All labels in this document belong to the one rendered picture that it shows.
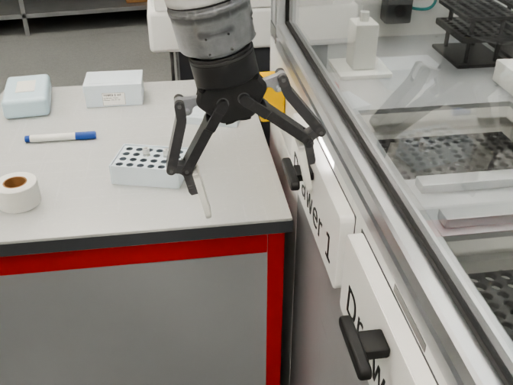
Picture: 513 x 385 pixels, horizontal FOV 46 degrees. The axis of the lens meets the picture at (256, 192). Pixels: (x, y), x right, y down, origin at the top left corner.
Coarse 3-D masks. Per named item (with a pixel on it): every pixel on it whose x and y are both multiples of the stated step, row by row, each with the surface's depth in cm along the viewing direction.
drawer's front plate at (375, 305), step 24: (360, 240) 66; (360, 264) 63; (360, 288) 63; (384, 288) 59; (360, 312) 64; (384, 312) 56; (408, 336) 54; (384, 360) 57; (408, 360) 51; (408, 384) 51; (432, 384) 49
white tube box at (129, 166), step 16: (128, 144) 112; (112, 160) 107; (128, 160) 107; (144, 160) 109; (160, 160) 107; (112, 176) 107; (128, 176) 106; (144, 176) 106; (160, 176) 105; (176, 176) 105
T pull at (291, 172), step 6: (282, 162) 84; (288, 162) 83; (288, 168) 82; (294, 168) 82; (300, 168) 82; (288, 174) 81; (294, 174) 81; (300, 174) 81; (312, 174) 81; (288, 180) 81; (294, 180) 79; (300, 180) 81; (294, 186) 79
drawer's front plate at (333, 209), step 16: (320, 160) 80; (320, 176) 78; (320, 192) 79; (336, 192) 74; (304, 208) 90; (320, 208) 79; (336, 208) 71; (336, 224) 71; (352, 224) 70; (320, 240) 81; (336, 240) 72; (336, 256) 73; (336, 272) 74; (336, 288) 75
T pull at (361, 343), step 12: (348, 324) 57; (348, 336) 56; (360, 336) 56; (372, 336) 56; (384, 336) 56; (348, 348) 56; (360, 348) 55; (372, 348) 55; (384, 348) 55; (360, 360) 54; (360, 372) 53; (372, 372) 53
